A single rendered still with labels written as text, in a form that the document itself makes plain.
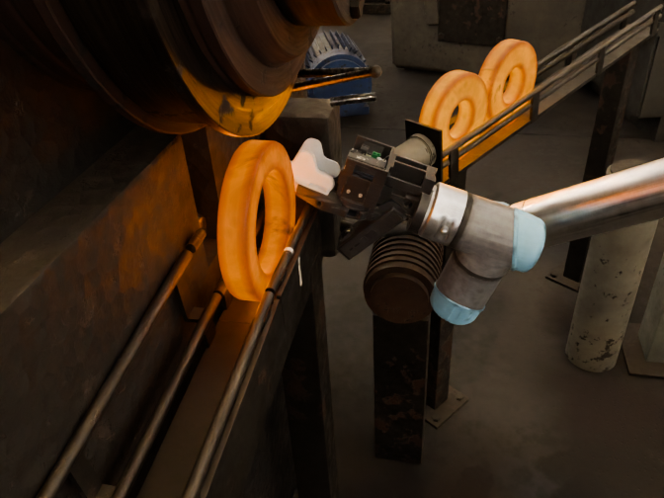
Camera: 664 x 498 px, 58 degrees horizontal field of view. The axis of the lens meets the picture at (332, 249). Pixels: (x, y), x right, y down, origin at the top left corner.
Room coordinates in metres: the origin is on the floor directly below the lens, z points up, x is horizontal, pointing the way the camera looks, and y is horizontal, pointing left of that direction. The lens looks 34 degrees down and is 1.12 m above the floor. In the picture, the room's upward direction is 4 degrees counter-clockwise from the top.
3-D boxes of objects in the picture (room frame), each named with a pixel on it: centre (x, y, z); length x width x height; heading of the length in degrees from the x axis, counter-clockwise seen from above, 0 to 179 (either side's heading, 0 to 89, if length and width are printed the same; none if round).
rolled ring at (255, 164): (0.60, 0.08, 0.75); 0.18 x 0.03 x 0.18; 166
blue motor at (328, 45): (2.88, -0.05, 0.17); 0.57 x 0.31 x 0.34; 6
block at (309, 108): (0.83, 0.03, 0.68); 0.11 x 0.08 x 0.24; 76
